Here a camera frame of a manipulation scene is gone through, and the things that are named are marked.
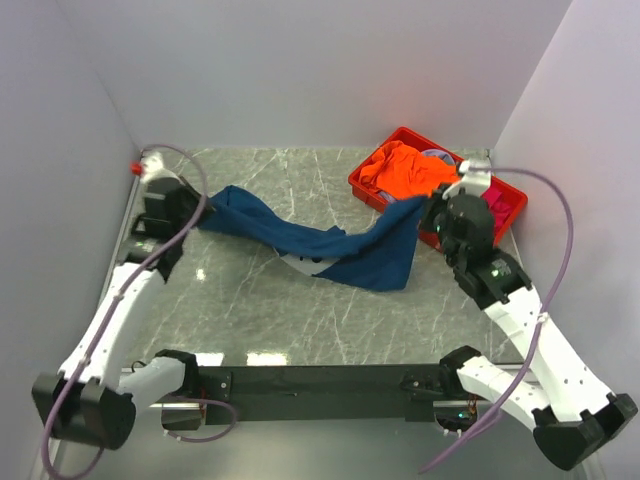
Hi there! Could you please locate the blue mickey t shirt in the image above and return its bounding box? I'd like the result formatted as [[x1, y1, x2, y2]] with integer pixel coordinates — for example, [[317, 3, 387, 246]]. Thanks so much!
[[199, 186, 423, 292]]

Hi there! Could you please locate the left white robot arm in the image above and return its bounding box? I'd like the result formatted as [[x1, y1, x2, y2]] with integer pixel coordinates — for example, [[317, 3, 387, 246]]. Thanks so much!
[[32, 169, 212, 450]]

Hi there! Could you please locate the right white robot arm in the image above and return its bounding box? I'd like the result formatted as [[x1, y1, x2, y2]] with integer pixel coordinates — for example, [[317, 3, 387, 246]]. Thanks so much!
[[420, 188, 639, 471]]

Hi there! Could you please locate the magenta t shirt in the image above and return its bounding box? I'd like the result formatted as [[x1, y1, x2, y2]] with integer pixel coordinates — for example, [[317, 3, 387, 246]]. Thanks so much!
[[482, 186, 514, 235]]

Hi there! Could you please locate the lavender t shirt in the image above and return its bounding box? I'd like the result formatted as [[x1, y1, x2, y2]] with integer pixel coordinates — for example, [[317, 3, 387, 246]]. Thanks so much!
[[421, 149, 457, 166]]

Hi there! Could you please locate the orange t shirt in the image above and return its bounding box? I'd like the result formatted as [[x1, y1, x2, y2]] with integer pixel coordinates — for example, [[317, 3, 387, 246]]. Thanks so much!
[[356, 141, 458, 200]]

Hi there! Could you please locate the black base beam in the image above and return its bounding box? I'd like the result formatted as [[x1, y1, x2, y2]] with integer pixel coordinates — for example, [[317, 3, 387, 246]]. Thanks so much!
[[199, 364, 452, 422]]

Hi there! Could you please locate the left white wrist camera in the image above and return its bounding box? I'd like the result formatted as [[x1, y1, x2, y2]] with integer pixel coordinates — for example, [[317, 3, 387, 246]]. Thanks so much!
[[130, 150, 175, 184]]

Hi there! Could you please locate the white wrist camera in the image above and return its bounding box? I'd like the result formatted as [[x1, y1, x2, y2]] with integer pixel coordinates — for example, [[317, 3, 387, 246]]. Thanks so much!
[[130, 150, 175, 184], [443, 160, 492, 199]]

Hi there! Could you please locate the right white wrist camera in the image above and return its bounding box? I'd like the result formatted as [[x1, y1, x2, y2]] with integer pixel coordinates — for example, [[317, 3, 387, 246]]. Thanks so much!
[[443, 160, 492, 199]]

